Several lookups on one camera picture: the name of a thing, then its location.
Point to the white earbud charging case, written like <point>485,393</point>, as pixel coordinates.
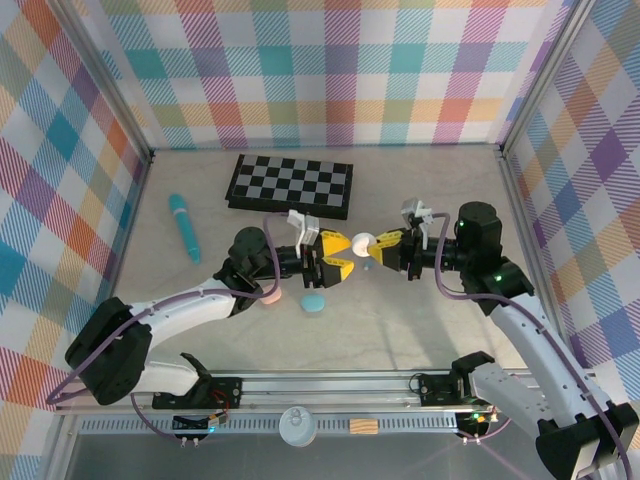
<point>360,245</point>

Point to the blue earbud charging case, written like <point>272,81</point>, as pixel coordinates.
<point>312,303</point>

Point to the pink earbud charging case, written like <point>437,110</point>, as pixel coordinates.
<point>272,299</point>

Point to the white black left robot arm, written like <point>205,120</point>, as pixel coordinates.
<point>180,305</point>

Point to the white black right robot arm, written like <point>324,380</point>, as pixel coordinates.
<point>520,325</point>

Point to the black grey folding chessboard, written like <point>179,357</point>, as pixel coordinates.
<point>280,177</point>

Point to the teal marker pen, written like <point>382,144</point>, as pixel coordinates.
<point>180,215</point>

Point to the small wooden block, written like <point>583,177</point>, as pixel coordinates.
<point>364,426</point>

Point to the white round plastic cup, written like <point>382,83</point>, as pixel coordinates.
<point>297,427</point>

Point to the small electronics board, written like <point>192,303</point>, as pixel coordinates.
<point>475,420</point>
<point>215,422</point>

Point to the aluminium frame floor beam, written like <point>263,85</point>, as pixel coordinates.
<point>532,250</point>
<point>125,240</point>

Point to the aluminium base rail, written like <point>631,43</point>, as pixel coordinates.
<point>325,390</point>

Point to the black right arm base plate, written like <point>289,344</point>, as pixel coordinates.
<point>435,390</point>

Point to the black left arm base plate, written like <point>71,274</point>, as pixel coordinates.
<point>227,390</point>

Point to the aluminium frame post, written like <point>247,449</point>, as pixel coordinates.
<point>110,85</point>
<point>545,75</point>

